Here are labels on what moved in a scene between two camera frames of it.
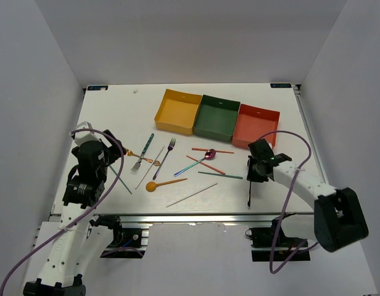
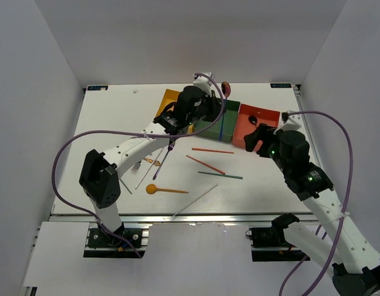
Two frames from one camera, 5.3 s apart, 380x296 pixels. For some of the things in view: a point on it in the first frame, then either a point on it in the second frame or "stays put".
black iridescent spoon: [248, 200] to [253, 119]
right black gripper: [250, 176] to [258, 134]
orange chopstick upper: [194, 148] stays put
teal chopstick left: [120, 179] stays put
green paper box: [216, 118] stays put
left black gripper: [113, 150] to [214, 105]
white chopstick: [139, 182] stays put
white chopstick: [193, 194] to [198, 198]
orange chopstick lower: [206, 164] stays put
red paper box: [252, 122] stays put
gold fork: [154, 162] stays put
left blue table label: [97, 87] stays put
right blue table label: [280, 86] stays put
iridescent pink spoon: [209, 155] to [226, 90]
